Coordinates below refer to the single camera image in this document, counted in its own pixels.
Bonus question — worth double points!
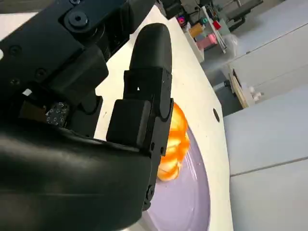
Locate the orange white toy bread roll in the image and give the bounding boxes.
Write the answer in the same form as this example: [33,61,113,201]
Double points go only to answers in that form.
[156,102,191,181]

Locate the orange box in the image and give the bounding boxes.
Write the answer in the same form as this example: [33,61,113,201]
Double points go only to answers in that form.
[189,23,205,38]

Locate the grey desk partition panel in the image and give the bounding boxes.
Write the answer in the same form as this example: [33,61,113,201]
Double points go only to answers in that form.
[222,85,308,176]
[230,154,308,231]

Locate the lilac plate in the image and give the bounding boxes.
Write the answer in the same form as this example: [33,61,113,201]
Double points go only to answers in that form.
[141,125,212,231]

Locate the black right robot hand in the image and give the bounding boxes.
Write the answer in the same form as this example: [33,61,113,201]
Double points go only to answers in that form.
[0,0,174,231]

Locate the pink box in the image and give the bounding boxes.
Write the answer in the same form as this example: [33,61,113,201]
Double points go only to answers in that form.
[197,33,217,50]

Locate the dark grey workshop machine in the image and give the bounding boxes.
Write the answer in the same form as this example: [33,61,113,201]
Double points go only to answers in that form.
[223,0,264,32]

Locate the white shelf frame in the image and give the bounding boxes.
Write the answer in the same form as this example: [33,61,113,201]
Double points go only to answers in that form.
[202,6,228,54]

